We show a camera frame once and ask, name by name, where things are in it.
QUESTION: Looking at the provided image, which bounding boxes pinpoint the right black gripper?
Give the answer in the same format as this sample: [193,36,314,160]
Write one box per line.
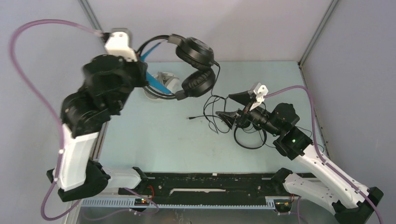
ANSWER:
[215,91,281,137]

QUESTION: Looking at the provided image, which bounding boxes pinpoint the white over-ear headphones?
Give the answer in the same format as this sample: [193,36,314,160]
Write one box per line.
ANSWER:
[143,72,180,102]

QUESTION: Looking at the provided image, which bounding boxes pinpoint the black headphones with blue cable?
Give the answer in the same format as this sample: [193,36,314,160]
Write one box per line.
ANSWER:
[136,34,231,135]

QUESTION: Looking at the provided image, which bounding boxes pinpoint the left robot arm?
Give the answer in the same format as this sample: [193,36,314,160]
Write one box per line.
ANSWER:
[47,54,148,202]

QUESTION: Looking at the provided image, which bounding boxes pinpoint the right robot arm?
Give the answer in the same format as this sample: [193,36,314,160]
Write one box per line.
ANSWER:
[216,91,383,224]

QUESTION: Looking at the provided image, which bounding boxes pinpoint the black on-ear headphones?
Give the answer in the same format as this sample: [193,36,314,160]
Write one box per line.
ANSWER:
[232,122,325,154]

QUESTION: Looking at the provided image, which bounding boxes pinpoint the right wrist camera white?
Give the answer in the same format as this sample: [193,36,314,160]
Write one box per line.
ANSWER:
[248,82,269,111]

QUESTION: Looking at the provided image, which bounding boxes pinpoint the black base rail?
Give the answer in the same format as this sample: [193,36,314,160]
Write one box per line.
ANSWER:
[133,173,297,206]

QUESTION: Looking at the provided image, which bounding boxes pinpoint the white cable duct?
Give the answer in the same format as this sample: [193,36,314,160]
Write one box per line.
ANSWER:
[82,197,279,210]

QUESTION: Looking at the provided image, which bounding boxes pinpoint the right aluminium frame post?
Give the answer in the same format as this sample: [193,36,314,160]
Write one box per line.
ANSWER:
[298,0,341,158]

